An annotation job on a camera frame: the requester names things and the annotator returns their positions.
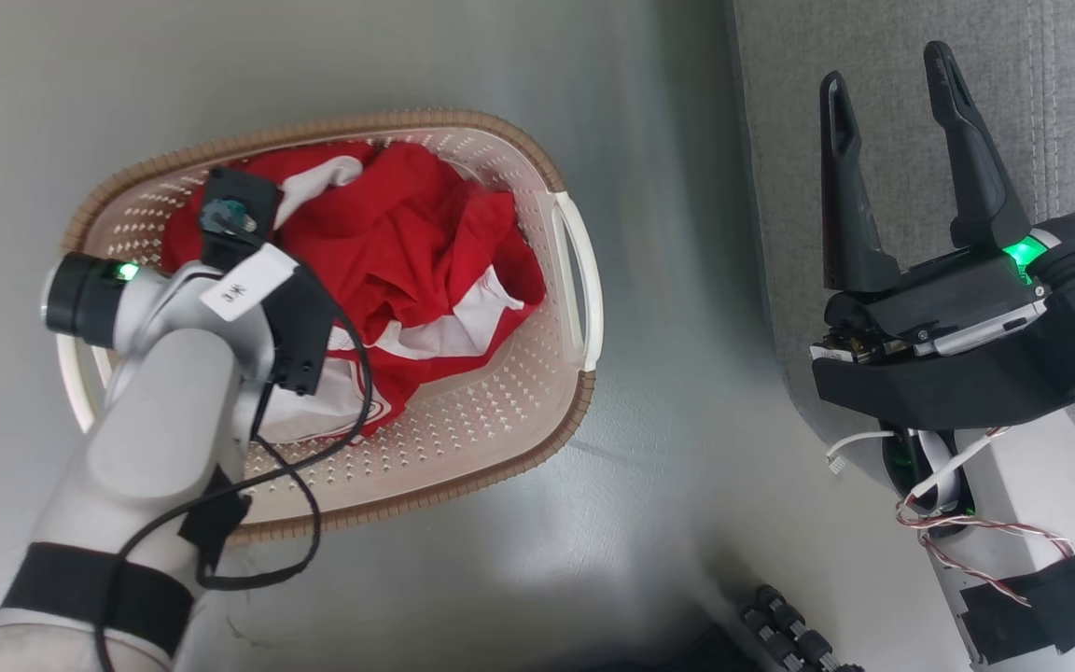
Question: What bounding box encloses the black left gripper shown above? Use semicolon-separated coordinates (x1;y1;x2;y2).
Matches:
262;264;335;397

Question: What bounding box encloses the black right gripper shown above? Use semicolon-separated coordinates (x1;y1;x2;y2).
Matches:
819;40;1052;361

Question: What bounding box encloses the red and white garment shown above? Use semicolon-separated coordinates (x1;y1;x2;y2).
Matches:
160;140;548;444

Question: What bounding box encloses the cream perforated laundry basket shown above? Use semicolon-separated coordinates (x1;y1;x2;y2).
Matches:
54;109;605;545

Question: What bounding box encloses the grey fabric sofa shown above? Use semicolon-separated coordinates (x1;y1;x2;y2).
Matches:
727;0;1075;524

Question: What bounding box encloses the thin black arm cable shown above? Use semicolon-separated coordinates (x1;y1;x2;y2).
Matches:
92;271;376;672

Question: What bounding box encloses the thin white connector cable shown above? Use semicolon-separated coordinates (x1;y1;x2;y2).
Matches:
826;428;899;475

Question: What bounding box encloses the red white twisted wire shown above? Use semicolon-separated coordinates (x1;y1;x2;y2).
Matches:
894;427;1075;609

